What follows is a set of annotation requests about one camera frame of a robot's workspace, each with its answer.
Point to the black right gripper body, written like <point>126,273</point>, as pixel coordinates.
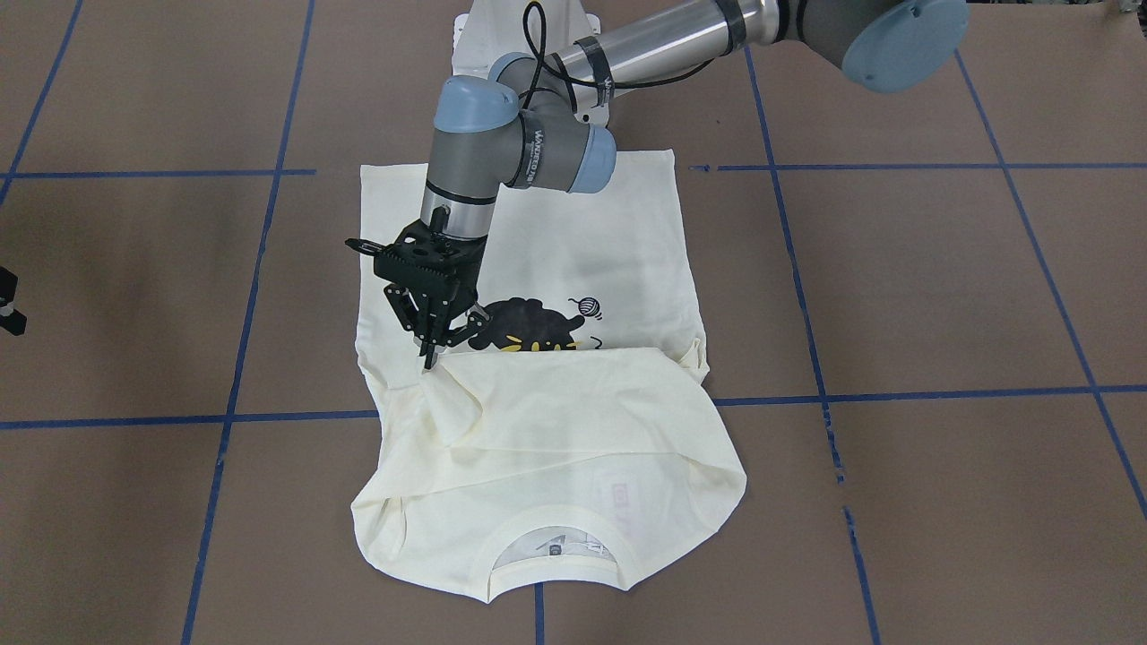
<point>3,300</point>

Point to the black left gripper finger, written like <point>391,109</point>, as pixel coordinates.
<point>426,318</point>
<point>468,320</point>

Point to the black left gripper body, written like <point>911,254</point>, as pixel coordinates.
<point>436,304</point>

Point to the cream long-sleeve cat shirt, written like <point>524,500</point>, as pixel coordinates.
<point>573,440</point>

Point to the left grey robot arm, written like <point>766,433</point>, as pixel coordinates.
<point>517,127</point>

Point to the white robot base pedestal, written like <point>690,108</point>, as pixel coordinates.
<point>494,28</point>

